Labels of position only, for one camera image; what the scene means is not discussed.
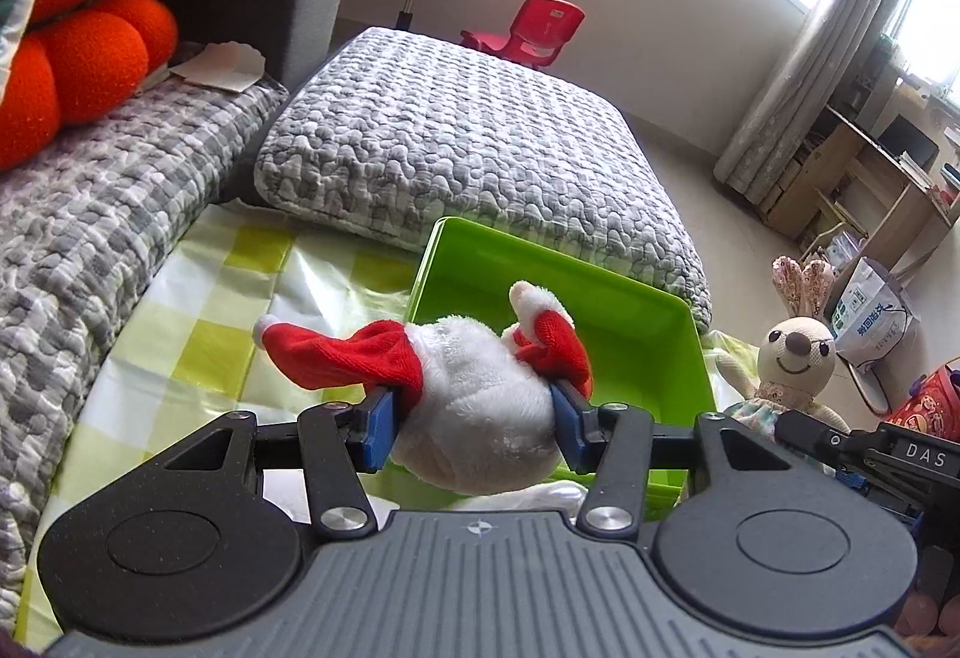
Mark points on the white paper shopping bag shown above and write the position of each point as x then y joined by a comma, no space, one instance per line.
871,316

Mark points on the red plastic child chair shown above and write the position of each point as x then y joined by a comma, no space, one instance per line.
538,33

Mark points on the white paper piece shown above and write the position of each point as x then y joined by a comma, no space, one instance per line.
228,67

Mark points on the grey sofa armrest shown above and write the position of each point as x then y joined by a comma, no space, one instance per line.
293,36

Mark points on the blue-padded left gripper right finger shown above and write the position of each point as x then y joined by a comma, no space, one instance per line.
613,442

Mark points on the green plastic bin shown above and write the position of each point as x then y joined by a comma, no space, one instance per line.
643,344

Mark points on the orange carrot plush pillow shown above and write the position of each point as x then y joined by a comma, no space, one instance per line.
78,60

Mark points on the grey curtain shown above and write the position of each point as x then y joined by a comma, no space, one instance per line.
834,39

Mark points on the wooden desk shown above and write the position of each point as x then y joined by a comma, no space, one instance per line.
869,170

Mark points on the white santa plush toy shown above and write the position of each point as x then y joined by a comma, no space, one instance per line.
474,408

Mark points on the grey quilted sofa cover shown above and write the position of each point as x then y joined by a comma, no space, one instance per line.
85,226

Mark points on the red patterned bag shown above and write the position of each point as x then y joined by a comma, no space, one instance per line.
933,405

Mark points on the yellow checkered tablecloth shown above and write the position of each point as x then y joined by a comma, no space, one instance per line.
186,355

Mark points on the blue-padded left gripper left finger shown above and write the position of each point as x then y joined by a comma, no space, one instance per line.
338,442

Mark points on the grey quilted cushion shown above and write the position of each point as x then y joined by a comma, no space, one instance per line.
397,130

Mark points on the beige bunny doll with dress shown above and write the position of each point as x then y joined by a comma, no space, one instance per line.
797,357

